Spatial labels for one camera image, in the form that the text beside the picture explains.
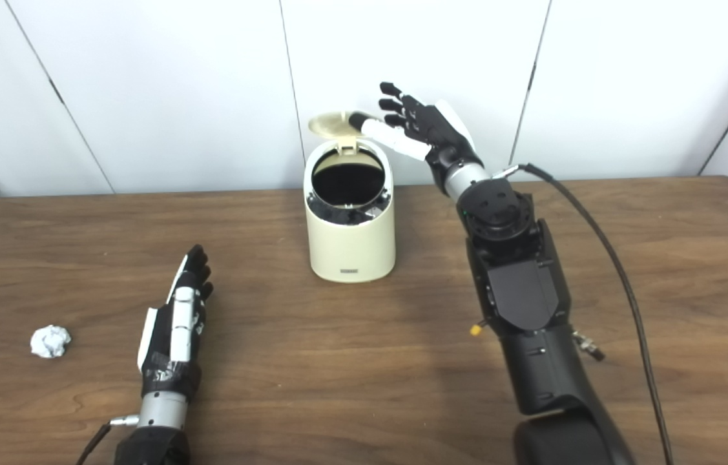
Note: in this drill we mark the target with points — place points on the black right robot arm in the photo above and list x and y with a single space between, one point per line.
525 297

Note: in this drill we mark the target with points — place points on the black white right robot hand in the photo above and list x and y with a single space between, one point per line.
441 132

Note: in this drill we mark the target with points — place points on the cream-colored bin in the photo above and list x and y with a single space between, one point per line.
351 248

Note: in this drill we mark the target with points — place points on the white paper ball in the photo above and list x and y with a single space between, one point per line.
50 341

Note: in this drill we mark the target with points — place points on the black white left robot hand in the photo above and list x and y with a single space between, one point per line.
160 349

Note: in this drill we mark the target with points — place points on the round cream bin lid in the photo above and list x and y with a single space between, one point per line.
331 124

